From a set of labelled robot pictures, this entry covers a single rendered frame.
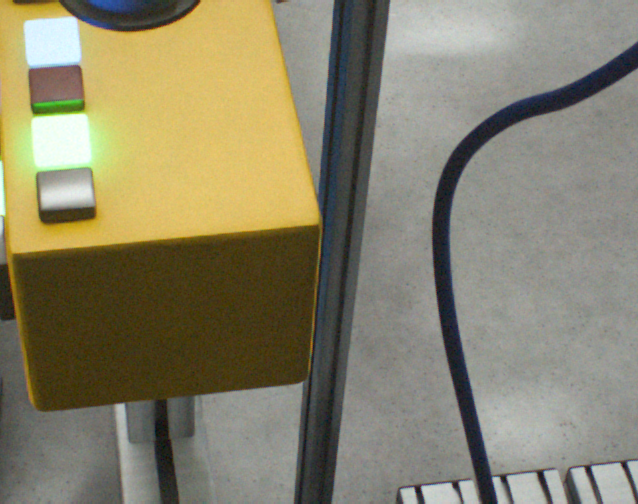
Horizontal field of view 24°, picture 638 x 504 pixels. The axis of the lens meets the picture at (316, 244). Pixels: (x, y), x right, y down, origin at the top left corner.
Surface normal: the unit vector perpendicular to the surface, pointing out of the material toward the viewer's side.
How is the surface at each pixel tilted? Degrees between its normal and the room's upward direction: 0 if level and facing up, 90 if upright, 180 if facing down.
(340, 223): 90
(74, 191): 0
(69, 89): 0
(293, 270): 90
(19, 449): 0
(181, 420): 90
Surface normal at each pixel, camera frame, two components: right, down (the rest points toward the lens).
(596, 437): 0.05, -0.65
